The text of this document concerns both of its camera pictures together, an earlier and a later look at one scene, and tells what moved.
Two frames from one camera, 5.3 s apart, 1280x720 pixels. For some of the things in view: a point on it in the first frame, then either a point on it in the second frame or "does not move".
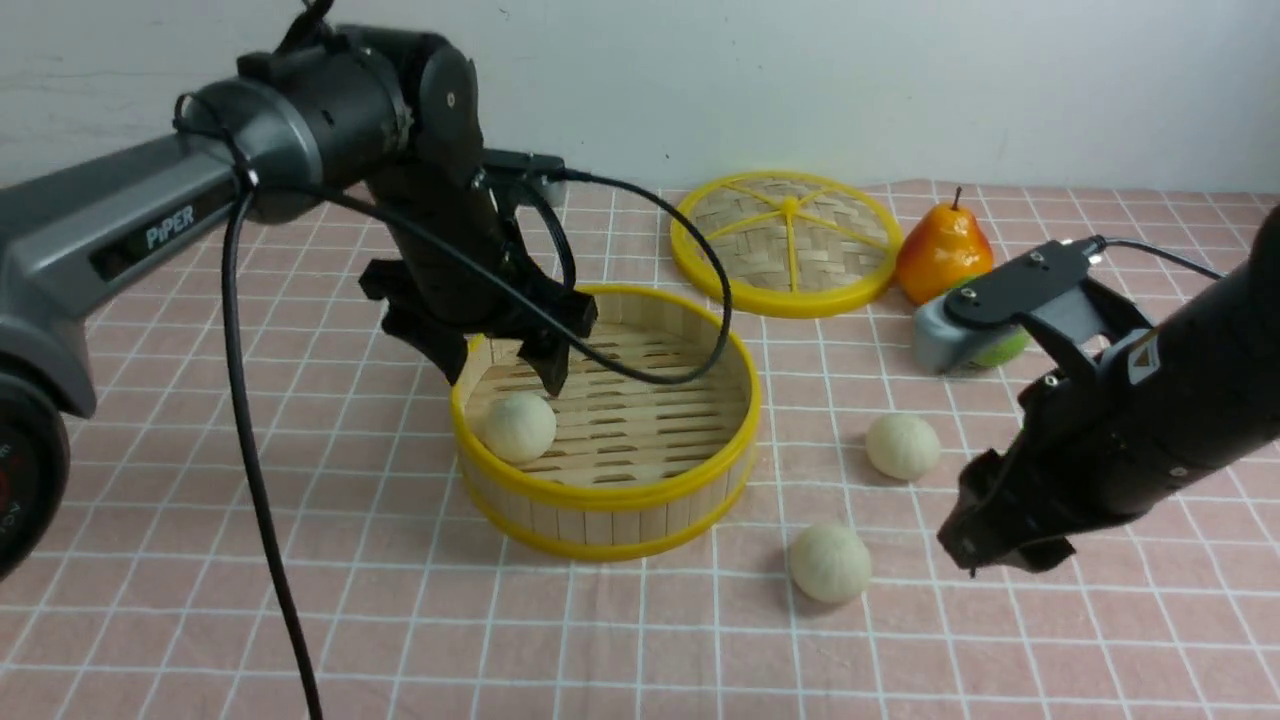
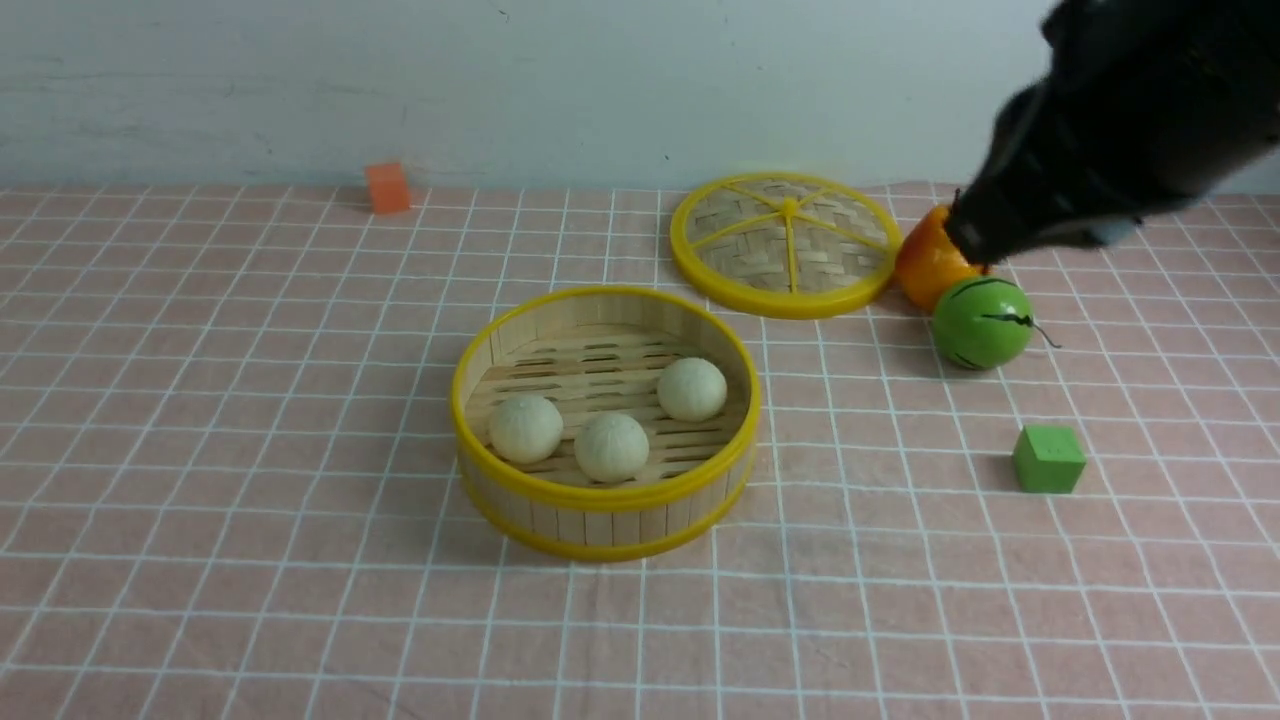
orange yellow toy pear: (944, 248) does not move
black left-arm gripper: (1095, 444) → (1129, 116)
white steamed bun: (518, 427) does not move
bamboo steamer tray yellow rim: (647, 448) does not move
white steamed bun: (903, 446) → (692, 389)
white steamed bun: (829, 562) → (611, 447)
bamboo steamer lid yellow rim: (792, 244) does not move
